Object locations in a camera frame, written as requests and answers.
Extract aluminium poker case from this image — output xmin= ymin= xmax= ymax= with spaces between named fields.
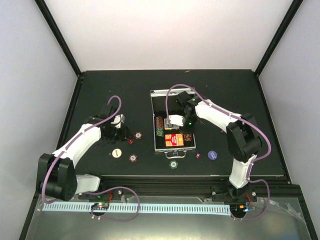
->
xmin=150 ymin=88 xmax=196 ymax=160

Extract red orange card deck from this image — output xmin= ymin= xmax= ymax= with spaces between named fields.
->
xmin=165 ymin=133 xmax=184 ymax=147

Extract blue gold card deck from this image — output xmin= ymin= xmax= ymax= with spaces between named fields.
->
xmin=163 ymin=118 xmax=179 ymax=131

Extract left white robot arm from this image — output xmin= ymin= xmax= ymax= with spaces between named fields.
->
xmin=35 ymin=104 xmax=132 ymax=203

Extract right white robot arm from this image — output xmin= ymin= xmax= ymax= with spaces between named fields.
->
xmin=169 ymin=91 xmax=272 ymax=202

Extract orange black chip stack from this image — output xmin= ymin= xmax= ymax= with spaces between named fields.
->
xmin=183 ymin=134 xmax=193 ymax=142

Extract white dealer button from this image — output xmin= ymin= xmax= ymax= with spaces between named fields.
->
xmin=111 ymin=148 xmax=122 ymax=159

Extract red black chip stack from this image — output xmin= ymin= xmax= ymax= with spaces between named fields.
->
xmin=155 ymin=116 xmax=164 ymax=129

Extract red black poker chip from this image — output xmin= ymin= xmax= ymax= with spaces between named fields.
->
xmin=129 ymin=154 xmax=138 ymax=163

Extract purple round button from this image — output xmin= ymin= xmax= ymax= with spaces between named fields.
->
xmin=207 ymin=150 xmax=218 ymax=161

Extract green poker chip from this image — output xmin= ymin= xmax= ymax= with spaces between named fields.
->
xmin=169 ymin=160 xmax=178 ymax=169

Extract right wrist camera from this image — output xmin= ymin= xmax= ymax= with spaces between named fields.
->
xmin=167 ymin=114 xmax=185 ymax=127

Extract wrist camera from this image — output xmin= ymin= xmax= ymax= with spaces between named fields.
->
xmin=167 ymin=114 xmax=185 ymax=127
xmin=110 ymin=114 xmax=125 ymax=129

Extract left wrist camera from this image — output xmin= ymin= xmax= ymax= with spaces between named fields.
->
xmin=110 ymin=114 xmax=125 ymax=129

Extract white slotted cable duct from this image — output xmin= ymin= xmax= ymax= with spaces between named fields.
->
xmin=42 ymin=202 xmax=231 ymax=216

